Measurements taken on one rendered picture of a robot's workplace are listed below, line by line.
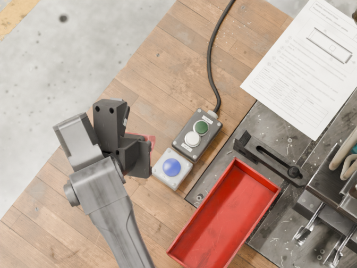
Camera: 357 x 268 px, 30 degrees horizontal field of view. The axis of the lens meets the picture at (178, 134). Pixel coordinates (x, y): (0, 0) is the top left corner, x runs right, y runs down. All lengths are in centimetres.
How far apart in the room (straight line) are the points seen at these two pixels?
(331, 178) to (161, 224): 41
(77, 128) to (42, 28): 166
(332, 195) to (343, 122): 33
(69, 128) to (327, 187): 50
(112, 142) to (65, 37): 158
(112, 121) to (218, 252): 50
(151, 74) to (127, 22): 107
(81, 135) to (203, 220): 52
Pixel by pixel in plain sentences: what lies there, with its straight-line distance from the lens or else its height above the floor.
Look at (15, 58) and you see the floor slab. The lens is 262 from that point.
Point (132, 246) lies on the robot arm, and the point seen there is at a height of 140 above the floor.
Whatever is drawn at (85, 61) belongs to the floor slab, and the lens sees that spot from 256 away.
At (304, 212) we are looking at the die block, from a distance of 144.
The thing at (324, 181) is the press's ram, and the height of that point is 114.
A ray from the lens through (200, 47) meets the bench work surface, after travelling 157.
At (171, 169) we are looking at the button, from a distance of 144.
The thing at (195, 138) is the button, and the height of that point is 94.
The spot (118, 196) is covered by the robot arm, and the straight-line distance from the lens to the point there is 96.
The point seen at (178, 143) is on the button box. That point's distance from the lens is 147.
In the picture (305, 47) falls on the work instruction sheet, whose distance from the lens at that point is 159.
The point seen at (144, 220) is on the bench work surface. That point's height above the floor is 90.
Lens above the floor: 235
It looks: 74 degrees down
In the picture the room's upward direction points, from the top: 5 degrees counter-clockwise
